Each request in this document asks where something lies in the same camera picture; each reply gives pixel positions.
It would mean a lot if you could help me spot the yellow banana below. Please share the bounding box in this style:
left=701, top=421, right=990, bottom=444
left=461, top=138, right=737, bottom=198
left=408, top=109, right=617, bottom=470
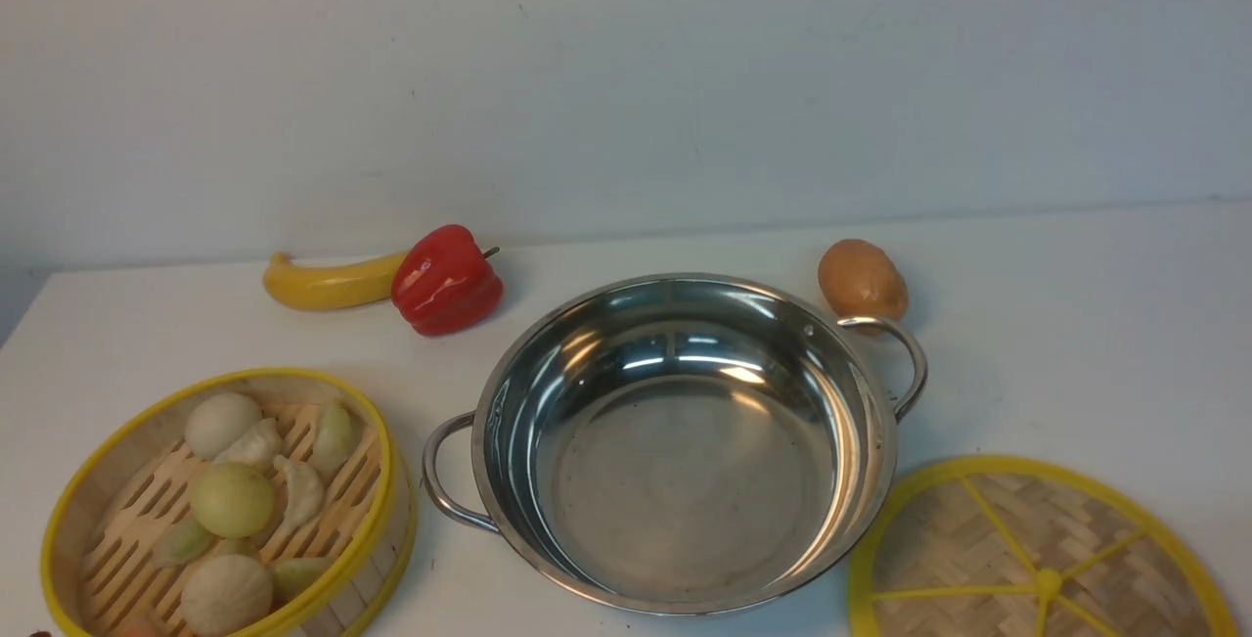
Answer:
left=262, top=252, right=406, bottom=312

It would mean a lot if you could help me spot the red bell pepper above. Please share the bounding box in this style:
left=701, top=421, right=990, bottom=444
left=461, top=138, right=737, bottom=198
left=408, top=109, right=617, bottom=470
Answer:
left=391, top=225, right=505, bottom=338

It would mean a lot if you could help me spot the brown potato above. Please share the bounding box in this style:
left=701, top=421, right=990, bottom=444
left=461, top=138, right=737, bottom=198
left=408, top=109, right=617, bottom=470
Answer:
left=818, top=239, right=911, bottom=320

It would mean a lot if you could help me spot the stainless steel pot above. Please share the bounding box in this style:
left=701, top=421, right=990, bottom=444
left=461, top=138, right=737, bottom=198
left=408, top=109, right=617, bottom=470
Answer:
left=422, top=273, right=929, bottom=617

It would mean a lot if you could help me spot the white pleated dumpling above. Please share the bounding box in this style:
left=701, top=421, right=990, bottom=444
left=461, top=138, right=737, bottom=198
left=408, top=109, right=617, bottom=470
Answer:
left=213, top=417, right=285, bottom=472

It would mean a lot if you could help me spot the woven bamboo steamer lid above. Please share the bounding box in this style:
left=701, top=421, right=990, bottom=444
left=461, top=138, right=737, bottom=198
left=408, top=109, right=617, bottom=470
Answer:
left=848, top=457, right=1244, bottom=636

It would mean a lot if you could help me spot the white crescent dumpling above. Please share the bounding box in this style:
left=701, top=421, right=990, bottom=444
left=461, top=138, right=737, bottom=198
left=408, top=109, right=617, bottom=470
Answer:
left=272, top=456, right=326, bottom=531

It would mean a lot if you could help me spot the white round bun front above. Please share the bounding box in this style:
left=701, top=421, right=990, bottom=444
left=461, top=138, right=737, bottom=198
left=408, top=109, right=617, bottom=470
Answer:
left=180, top=554, right=274, bottom=636

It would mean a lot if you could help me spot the green dumpling left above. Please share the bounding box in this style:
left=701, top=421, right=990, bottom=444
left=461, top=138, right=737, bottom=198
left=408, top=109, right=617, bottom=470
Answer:
left=151, top=514, right=217, bottom=569

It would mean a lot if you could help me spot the green dumpling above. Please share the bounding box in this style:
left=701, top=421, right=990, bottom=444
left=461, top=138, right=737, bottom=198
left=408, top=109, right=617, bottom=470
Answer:
left=269, top=557, right=336, bottom=603
left=308, top=399, right=359, bottom=481
left=151, top=514, right=217, bottom=569

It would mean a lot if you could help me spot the green dumpling right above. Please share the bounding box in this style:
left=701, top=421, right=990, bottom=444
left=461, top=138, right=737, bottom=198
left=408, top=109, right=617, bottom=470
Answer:
left=308, top=399, right=359, bottom=481

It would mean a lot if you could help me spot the green dumpling front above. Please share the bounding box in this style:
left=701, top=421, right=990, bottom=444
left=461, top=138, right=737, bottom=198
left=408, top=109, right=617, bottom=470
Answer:
left=269, top=557, right=336, bottom=603

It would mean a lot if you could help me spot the white round bun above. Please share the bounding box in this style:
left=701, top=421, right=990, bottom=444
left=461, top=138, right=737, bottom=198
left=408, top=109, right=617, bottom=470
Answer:
left=180, top=554, right=274, bottom=636
left=184, top=392, right=262, bottom=462

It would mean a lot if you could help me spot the bamboo steamer basket yellow rim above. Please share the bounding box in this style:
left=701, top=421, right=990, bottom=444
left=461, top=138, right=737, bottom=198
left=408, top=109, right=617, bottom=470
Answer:
left=40, top=368, right=421, bottom=636

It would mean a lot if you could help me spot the pale green round bun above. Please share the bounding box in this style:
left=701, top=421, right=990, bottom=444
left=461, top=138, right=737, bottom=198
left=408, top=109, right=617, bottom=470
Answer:
left=192, top=463, right=275, bottom=538

